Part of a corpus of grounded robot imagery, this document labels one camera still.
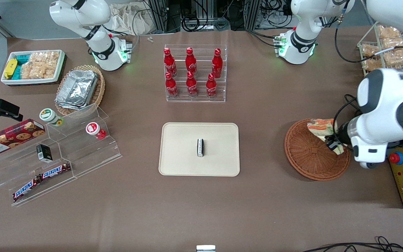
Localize black arm base cable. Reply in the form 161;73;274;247
246;29;280;48

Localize teal snack packet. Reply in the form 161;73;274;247
13;54;31;81

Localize black machine power cable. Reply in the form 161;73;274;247
344;94;363;117

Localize yellow snack packet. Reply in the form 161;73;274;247
4;58;18;80

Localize beige cloth bag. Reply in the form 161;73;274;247
108;3;157;36

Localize red cola bottle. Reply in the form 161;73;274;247
165;72;179;99
206;73;218;99
186;71;199;98
212;48;223;79
185;47;198;76
163;48;177;78

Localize white wire rack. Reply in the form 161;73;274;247
357;21;403;77

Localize black cable along table edge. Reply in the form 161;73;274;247
301;236;403;252

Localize Snickers chocolate bar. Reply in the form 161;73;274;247
12;176;43;203
40;162;72;180

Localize white rectangular snack bin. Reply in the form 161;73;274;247
1;50;66;86

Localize beige plastic tray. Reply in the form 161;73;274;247
158;122;240;177

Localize green lid yogurt cup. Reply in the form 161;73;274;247
40;108;64;127

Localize clear acrylic bottle rack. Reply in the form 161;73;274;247
164;44;228;103

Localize black camera clamp mount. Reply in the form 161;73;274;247
0;87;24;124

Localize light oval wicker basket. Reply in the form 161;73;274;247
54;65;106;117

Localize rice cracker bag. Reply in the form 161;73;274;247
20;51;61;80

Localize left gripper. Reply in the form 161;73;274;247
325;117;360;151

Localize small black box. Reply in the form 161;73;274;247
36;144;54;163

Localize clear acrylic stepped shelf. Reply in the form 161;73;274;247
0;103;123;207

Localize triangle sandwich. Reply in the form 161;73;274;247
307;118;345;155

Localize clear bag of crackers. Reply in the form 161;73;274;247
361;44;381;59
382;38;403;68
362;58;384;71
376;25;402;40

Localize black cable coil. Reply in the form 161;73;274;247
181;13;201;33

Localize red lid yogurt cup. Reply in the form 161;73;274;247
86;122;107;140

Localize brown wicker basket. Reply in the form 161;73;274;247
284;119;351;181

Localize red Walkers cookie box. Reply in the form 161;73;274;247
0;119;46;158

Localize aluminium frame post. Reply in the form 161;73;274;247
244;0;261;30
147;0;182;34

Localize black hanging arm cable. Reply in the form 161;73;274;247
334;7;403;65

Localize aluminium foil container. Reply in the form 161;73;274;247
55;70;99;110

